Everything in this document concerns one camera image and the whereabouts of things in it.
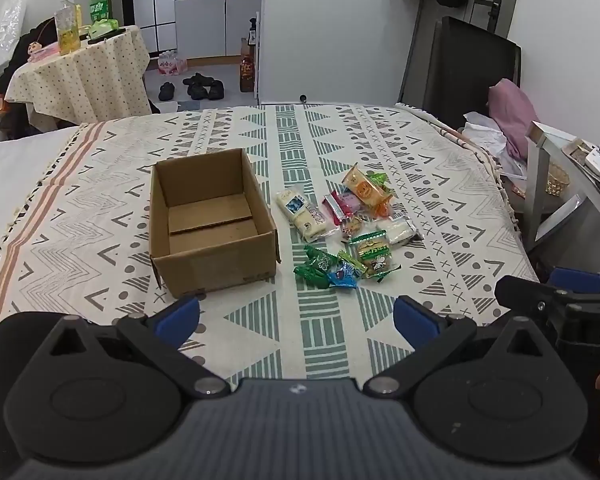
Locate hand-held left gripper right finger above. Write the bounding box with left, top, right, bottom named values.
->
left=362, top=296, right=556, bottom=400

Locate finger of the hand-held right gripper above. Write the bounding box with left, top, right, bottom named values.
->
left=495, top=276, right=568, bottom=321
left=550, top=266, right=600, bottom=295

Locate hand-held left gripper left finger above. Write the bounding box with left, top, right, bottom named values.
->
left=40, top=296, right=232, bottom=400

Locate cardboard box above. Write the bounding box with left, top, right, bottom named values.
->
left=148, top=148, right=281, bottom=300

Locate green label biscuit packet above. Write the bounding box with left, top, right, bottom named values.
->
left=350, top=230, right=402, bottom=281

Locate blue candy packet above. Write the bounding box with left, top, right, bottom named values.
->
left=328, top=262, right=363, bottom=288

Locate green striped candy packet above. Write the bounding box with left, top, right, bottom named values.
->
left=337, top=250, right=366, bottom=273

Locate square white snack packet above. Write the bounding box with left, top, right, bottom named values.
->
left=380, top=215, right=423, bottom=247

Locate orange snack packet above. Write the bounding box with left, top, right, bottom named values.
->
left=341, top=164, right=392, bottom=218
left=337, top=191, right=363, bottom=216

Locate red stick snack packet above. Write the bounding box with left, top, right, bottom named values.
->
left=322, top=191, right=348, bottom=227

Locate long white snack packet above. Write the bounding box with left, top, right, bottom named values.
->
left=276, top=186, right=337, bottom=242

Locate white bedside shelf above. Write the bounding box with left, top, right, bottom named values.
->
left=525, top=121, right=600, bottom=271

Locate gold woven basket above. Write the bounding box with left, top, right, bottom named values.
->
left=545, top=162, right=573, bottom=196

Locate white plastic bag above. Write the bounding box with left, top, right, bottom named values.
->
left=462, top=111, right=526, bottom=178

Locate pink pillow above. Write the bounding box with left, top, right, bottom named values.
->
left=488, top=79, right=541, bottom=161

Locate white bedsheet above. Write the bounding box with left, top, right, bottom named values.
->
left=0, top=127, right=81, bottom=281

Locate pink water bottle pack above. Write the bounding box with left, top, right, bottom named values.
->
left=155, top=51, right=188, bottom=75

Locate table with dotted cloth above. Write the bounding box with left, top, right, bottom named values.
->
left=4, top=25, right=153, bottom=133

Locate black tray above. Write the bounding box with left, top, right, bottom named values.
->
left=87, top=27, right=126, bottom=45

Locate white kitchen cabinet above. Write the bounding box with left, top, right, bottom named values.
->
left=174, top=0, right=263, bottom=61

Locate pink box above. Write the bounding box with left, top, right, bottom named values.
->
left=27, top=42, right=61, bottom=63

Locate black clothes pile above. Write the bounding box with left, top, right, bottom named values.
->
left=0, top=17, right=58, bottom=141

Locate green tissue pack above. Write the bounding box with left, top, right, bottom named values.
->
left=87, top=18, right=120, bottom=38

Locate yellow oil bottle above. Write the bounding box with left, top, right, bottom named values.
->
left=55, top=0, right=82, bottom=56

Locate black grid sliding door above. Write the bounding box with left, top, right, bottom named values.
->
left=121, top=0, right=178, bottom=56

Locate bubble wrap sheet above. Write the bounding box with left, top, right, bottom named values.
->
left=0, top=0, right=27, bottom=73

